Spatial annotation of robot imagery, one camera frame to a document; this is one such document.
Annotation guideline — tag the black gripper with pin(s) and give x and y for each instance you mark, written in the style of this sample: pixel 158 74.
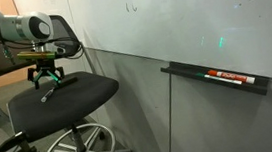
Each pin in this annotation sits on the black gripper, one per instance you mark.
pixel 45 68

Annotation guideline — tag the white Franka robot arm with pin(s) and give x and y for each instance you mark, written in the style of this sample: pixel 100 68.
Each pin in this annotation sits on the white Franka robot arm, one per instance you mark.
pixel 24 26

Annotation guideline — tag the black mesh office chair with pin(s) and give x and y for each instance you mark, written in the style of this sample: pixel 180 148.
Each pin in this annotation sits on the black mesh office chair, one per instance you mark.
pixel 61 103

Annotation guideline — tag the black marker tray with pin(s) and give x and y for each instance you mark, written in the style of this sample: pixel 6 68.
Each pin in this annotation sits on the black marker tray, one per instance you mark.
pixel 210 79

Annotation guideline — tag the green capped whiteboard marker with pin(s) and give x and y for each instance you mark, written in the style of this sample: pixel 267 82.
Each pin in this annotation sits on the green capped whiteboard marker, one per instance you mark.
pixel 223 79

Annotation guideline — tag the red whiteboard marker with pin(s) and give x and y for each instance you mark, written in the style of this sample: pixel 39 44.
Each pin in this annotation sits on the red whiteboard marker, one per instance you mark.
pixel 231 76

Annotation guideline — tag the large whiteboard panel with writing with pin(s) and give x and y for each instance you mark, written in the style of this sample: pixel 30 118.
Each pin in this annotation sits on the large whiteboard panel with writing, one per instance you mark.
pixel 177 18

